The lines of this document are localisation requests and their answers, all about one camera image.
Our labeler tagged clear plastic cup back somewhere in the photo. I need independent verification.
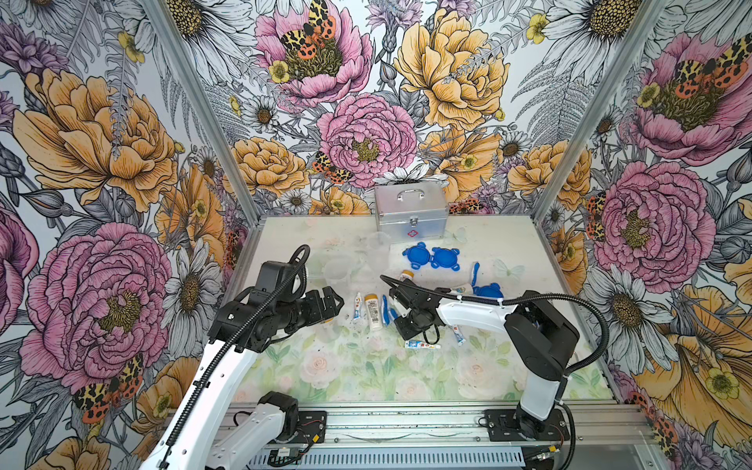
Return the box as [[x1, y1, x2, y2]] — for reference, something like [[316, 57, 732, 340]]
[[365, 231, 392, 275]]

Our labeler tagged clear plastic cup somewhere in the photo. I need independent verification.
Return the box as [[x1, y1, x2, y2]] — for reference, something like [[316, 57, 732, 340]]
[[322, 257, 353, 296], [365, 231, 392, 275]]

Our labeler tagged blue lid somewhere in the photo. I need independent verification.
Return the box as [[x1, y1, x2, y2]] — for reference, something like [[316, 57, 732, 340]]
[[473, 282, 503, 299], [430, 247, 461, 272], [403, 242, 432, 270]]

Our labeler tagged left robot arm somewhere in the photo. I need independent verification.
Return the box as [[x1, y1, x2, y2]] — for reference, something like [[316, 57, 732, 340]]
[[141, 254, 345, 469]]

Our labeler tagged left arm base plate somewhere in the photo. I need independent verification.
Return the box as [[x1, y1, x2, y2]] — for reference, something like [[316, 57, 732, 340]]
[[268, 410, 328, 446]]

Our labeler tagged blue toothbrush in wrapper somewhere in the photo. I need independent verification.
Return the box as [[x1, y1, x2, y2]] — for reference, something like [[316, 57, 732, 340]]
[[382, 295, 396, 327]]

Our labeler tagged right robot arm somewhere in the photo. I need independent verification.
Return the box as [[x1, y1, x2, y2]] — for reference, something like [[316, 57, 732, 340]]
[[380, 275, 580, 424]]

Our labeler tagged blue toothbrush near lid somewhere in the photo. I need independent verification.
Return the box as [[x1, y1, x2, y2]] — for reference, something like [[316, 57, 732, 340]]
[[471, 262, 480, 289]]

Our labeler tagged white bottle left barcode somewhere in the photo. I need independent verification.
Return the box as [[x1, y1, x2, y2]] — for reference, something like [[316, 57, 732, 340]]
[[364, 294, 383, 331]]

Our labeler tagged toothpaste tube front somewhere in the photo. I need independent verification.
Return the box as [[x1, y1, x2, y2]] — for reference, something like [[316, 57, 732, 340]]
[[405, 340, 442, 350]]

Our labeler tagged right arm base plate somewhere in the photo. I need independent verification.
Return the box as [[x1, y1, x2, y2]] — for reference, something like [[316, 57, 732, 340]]
[[479, 409, 570, 443]]

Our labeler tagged silver metal first-aid case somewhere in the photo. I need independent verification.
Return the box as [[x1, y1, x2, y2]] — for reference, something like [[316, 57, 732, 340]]
[[374, 181, 450, 243]]

